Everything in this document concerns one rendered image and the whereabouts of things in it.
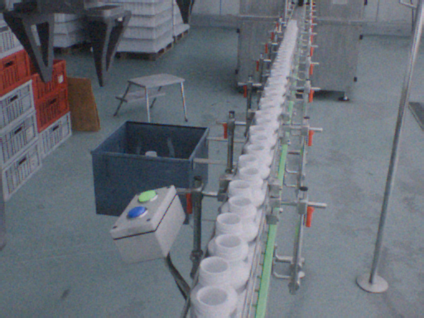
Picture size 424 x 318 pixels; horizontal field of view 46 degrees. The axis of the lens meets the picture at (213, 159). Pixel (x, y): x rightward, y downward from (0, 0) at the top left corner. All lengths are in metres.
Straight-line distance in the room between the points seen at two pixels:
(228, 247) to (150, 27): 6.88
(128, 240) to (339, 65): 4.99
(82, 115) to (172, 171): 3.11
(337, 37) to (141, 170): 4.32
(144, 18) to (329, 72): 3.05
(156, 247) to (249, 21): 4.94
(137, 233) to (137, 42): 6.85
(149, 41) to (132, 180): 6.07
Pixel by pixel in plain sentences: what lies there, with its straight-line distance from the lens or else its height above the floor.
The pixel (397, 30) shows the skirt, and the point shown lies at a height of 0.11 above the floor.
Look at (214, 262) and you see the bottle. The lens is 0.64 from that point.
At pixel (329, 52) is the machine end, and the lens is 5.65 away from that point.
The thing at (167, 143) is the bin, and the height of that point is 0.87.
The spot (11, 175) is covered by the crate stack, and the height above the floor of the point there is 0.13.
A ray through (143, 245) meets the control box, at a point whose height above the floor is 1.08.
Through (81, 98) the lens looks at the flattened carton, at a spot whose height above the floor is 0.32.
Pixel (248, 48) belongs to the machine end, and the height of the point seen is 0.53.
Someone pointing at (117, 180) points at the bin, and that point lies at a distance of 1.57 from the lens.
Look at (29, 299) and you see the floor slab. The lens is 2.56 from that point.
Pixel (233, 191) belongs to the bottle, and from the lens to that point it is 0.81.
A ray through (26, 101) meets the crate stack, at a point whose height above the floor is 0.54.
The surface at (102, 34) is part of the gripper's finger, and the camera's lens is 0.49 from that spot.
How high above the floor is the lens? 1.52
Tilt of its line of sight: 23 degrees down
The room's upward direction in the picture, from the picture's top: 1 degrees clockwise
